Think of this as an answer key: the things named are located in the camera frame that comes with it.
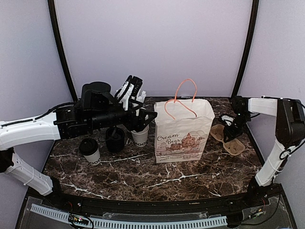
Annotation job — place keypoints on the black right corner post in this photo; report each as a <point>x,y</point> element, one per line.
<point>247,47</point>

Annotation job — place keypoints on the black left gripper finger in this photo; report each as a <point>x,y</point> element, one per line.
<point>147,114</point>
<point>141,124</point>

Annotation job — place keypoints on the bundle of wrapped white straws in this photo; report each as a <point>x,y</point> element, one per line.
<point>126,93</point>

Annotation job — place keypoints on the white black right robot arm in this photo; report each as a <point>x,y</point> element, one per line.
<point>289,135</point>

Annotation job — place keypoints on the printed paper takeout bag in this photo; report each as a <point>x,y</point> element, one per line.
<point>182,127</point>

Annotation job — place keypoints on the single black cup lid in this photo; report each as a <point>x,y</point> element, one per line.
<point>88,146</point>

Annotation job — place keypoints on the stack of white paper cups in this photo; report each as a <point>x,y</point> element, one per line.
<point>140,138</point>

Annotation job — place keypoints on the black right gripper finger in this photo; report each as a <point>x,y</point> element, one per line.
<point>226,136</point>
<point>234,134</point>

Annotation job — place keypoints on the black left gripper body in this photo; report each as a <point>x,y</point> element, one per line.
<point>105,120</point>

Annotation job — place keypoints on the single white paper cup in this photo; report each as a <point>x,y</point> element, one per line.
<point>94,159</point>

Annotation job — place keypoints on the black corner post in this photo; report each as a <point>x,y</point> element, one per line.
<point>60,49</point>
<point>247,47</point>

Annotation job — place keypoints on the stack of black cup lids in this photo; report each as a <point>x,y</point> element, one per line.
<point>115,139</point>

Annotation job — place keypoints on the black front table rail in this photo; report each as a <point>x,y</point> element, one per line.
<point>232,204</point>

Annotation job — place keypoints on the brown cardboard cup carrier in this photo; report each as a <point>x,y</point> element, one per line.
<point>233,147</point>

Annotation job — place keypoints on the grey slotted cable duct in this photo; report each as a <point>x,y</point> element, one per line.
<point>126,221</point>

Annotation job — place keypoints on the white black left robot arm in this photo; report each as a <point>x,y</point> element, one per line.
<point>24,143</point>

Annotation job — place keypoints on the black left corner post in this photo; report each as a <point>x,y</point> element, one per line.
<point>60,49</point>

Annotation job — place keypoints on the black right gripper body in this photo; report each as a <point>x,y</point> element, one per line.
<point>240,120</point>

